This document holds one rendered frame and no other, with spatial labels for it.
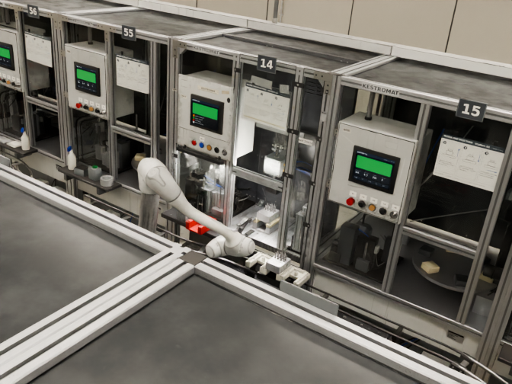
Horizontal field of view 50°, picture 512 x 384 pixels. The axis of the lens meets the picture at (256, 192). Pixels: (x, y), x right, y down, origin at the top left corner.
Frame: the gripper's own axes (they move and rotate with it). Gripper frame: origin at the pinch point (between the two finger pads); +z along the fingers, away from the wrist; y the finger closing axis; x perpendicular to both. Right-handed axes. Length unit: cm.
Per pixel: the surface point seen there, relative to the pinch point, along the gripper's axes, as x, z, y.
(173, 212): 59, -5, -10
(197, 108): 45, 0, 65
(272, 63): -3, 3, 101
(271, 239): -10.2, 9.2, -10.0
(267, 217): -2.2, 14.5, 0.8
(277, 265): -30.6, -16.2, -8.1
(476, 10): -21, 361, 109
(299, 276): -41.7, -8.6, -14.4
